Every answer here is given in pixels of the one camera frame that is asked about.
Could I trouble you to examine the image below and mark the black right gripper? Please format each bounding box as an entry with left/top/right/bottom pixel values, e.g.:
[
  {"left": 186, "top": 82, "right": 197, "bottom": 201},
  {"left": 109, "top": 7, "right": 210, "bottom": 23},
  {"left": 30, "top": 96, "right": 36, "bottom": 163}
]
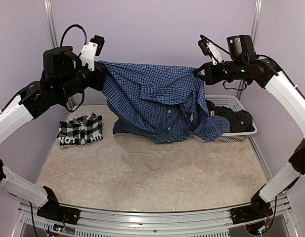
[{"left": 195, "top": 59, "right": 248, "bottom": 84}]

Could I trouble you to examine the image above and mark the dark striped shirt in basket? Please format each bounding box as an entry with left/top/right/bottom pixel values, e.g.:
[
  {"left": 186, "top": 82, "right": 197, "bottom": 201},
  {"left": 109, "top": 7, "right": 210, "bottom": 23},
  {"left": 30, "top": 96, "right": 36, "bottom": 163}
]
[{"left": 206, "top": 100, "right": 255, "bottom": 133}]

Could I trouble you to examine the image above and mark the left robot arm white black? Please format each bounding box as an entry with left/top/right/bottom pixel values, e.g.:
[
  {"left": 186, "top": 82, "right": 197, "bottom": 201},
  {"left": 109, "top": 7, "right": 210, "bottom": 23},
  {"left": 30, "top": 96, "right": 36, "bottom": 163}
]
[{"left": 0, "top": 41, "right": 106, "bottom": 220}]

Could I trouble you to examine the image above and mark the front aluminium rail frame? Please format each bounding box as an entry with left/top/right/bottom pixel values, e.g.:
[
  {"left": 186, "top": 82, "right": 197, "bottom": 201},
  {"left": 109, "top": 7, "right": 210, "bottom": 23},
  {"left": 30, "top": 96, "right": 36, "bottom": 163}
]
[{"left": 10, "top": 195, "right": 300, "bottom": 237}]

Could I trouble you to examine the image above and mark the folded black white plaid shirt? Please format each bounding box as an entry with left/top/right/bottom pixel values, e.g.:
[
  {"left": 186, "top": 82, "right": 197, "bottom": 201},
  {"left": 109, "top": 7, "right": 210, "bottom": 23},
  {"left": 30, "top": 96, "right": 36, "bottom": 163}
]
[{"left": 57, "top": 113, "right": 103, "bottom": 148}]

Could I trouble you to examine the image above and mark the white plastic laundry basket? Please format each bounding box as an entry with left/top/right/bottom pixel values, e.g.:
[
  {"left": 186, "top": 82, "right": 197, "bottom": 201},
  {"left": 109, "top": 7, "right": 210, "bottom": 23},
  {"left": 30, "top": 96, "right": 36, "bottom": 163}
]
[{"left": 206, "top": 95, "right": 258, "bottom": 143}]

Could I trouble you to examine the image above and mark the right aluminium frame post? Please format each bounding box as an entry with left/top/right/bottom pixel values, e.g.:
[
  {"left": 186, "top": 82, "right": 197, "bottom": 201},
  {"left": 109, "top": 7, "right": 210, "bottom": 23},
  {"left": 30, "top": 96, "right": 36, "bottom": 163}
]
[{"left": 235, "top": 0, "right": 263, "bottom": 99}]

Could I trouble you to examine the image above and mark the aluminium frame post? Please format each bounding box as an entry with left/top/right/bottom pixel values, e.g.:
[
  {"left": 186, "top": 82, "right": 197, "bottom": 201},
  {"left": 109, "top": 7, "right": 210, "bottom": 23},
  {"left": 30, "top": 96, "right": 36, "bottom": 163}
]
[
  {"left": 43, "top": 0, "right": 75, "bottom": 107},
  {"left": 235, "top": 0, "right": 263, "bottom": 99}
]

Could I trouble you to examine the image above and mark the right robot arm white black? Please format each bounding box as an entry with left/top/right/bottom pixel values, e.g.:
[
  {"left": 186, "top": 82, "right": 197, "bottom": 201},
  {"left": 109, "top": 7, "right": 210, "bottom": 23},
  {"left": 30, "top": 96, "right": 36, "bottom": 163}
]
[{"left": 194, "top": 35, "right": 305, "bottom": 219}]

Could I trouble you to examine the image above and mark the left aluminium frame post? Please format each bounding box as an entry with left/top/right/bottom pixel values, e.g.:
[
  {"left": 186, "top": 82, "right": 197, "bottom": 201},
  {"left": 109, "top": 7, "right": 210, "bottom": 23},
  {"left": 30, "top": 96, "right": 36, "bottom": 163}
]
[{"left": 43, "top": 0, "right": 75, "bottom": 107}]

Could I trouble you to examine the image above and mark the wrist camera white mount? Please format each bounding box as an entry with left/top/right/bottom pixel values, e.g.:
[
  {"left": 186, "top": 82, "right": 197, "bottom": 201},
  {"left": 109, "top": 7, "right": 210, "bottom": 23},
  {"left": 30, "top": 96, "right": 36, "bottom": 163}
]
[
  {"left": 79, "top": 35, "right": 105, "bottom": 72},
  {"left": 198, "top": 35, "right": 222, "bottom": 65}
]

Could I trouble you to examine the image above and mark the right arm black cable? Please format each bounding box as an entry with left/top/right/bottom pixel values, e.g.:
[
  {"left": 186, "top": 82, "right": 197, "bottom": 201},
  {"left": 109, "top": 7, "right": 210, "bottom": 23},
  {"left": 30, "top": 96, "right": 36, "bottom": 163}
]
[{"left": 222, "top": 79, "right": 248, "bottom": 91}]

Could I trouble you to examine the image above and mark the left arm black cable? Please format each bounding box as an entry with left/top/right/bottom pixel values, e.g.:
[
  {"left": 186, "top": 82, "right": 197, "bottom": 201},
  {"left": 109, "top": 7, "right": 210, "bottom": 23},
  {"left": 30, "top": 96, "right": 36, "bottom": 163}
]
[{"left": 60, "top": 24, "right": 88, "bottom": 47}]

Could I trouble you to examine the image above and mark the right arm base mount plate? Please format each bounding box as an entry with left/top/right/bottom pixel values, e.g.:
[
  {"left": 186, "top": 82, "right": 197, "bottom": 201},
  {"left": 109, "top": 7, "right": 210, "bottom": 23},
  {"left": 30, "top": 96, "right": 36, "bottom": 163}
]
[{"left": 230, "top": 205, "right": 273, "bottom": 225}]

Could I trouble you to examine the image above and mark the blue checked long sleeve shirt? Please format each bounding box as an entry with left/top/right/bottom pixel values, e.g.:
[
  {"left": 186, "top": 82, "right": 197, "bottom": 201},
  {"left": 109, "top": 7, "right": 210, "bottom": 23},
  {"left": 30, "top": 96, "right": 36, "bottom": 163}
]
[{"left": 102, "top": 61, "right": 230, "bottom": 144}]

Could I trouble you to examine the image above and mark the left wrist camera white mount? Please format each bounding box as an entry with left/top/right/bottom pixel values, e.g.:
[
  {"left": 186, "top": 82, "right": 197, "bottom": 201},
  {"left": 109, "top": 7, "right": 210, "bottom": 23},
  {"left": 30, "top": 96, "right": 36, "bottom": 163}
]
[{"left": 79, "top": 35, "right": 105, "bottom": 72}]

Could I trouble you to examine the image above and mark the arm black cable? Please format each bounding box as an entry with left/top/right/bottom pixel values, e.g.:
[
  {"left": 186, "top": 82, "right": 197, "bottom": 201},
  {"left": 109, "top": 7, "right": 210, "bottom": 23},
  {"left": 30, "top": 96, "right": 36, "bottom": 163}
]
[
  {"left": 222, "top": 79, "right": 248, "bottom": 91},
  {"left": 60, "top": 24, "right": 88, "bottom": 47}
]

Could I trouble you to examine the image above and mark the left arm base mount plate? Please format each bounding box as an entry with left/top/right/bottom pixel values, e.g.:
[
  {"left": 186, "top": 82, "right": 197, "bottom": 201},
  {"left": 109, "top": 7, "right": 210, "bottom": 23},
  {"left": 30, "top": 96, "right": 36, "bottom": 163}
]
[{"left": 37, "top": 205, "right": 81, "bottom": 225}]

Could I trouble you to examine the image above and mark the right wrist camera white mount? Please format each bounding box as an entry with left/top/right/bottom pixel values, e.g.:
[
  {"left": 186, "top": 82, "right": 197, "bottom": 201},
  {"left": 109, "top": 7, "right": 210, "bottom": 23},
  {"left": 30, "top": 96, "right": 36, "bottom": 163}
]
[{"left": 198, "top": 35, "right": 222, "bottom": 65}]

